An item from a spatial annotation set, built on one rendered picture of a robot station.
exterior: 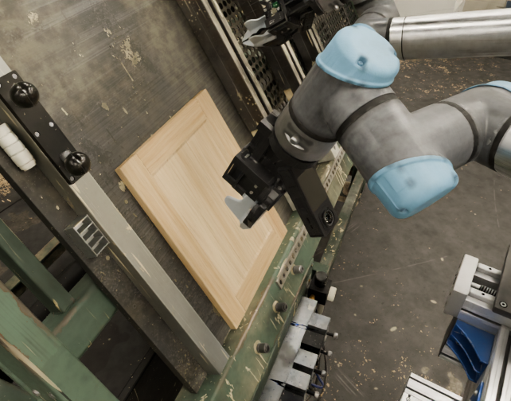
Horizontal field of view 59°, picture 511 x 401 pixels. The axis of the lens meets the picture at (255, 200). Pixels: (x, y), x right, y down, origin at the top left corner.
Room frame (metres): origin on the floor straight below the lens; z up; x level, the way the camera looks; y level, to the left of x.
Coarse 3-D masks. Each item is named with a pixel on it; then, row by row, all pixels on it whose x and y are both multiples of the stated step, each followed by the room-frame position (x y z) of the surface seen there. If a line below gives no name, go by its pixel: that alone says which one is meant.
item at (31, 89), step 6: (18, 84) 0.58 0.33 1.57; (24, 84) 0.58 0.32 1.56; (30, 84) 0.59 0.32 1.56; (12, 90) 0.57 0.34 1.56; (18, 90) 0.57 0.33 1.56; (24, 90) 0.57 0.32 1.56; (30, 90) 0.58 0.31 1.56; (36, 90) 0.59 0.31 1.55; (12, 96) 0.57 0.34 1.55; (18, 96) 0.57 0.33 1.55; (24, 96) 0.57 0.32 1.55; (30, 96) 0.57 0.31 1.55; (36, 96) 0.58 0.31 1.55; (18, 102) 0.57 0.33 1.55; (24, 102) 0.57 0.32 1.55; (30, 102) 0.57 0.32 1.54; (36, 102) 0.58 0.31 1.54
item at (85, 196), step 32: (0, 64) 0.69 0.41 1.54; (64, 192) 0.62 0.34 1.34; (96, 192) 0.64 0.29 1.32; (96, 224) 0.60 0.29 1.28; (128, 224) 0.63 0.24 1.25; (128, 256) 0.58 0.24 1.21; (160, 288) 0.58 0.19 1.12; (192, 320) 0.57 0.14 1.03; (192, 352) 0.54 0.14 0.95; (224, 352) 0.55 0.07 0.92
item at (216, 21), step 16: (176, 0) 1.21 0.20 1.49; (192, 0) 1.19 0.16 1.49; (208, 0) 1.22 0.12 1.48; (192, 16) 1.19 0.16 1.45; (208, 16) 1.17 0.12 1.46; (208, 32) 1.17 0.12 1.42; (224, 32) 1.20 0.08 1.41; (208, 48) 1.18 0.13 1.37; (224, 48) 1.16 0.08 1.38; (240, 48) 1.20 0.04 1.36; (224, 64) 1.16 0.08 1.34; (240, 64) 1.16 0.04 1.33; (224, 80) 1.16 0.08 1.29; (240, 80) 1.14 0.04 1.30; (256, 80) 1.18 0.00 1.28; (240, 96) 1.14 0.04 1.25; (256, 96) 1.14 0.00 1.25; (240, 112) 1.14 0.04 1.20; (256, 112) 1.12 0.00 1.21
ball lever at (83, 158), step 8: (64, 152) 0.64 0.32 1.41; (72, 152) 0.57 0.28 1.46; (80, 152) 0.57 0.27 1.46; (64, 160) 0.63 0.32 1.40; (72, 160) 0.55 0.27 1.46; (80, 160) 0.55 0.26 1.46; (88, 160) 0.56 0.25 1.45; (72, 168) 0.54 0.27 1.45; (80, 168) 0.55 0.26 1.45; (88, 168) 0.56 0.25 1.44
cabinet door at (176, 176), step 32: (160, 128) 0.89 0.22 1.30; (192, 128) 0.95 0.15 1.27; (224, 128) 1.04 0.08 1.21; (128, 160) 0.76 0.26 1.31; (160, 160) 0.81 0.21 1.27; (192, 160) 0.88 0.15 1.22; (224, 160) 0.97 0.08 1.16; (160, 192) 0.76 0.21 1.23; (192, 192) 0.82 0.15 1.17; (224, 192) 0.90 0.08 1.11; (160, 224) 0.70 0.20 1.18; (192, 224) 0.76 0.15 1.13; (224, 224) 0.83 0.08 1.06; (256, 224) 0.90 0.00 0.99; (192, 256) 0.70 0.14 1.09; (224, 256) 0.76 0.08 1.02; (256, 256) 0.83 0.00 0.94; (224, 288) 0.69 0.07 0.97; (256, 288) 0.76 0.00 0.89; (224, 320) 0.65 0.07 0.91
